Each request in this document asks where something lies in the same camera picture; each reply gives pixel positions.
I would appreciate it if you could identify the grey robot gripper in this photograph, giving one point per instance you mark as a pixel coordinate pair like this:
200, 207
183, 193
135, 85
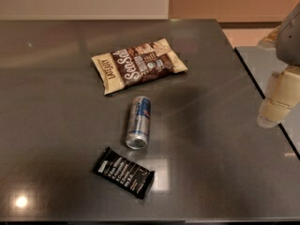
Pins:
291, 44

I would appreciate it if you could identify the silver blue redbull can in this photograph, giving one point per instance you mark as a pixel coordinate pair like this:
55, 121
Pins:
138, 127

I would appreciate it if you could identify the grey side table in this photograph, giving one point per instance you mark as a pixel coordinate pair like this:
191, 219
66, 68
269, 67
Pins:
263, 68

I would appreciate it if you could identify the brown cream chip bag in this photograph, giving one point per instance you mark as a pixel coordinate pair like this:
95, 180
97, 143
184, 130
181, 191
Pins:
136, 65

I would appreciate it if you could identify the black snack bar wrapper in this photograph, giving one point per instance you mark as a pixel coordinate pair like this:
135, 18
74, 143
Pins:
126, 174

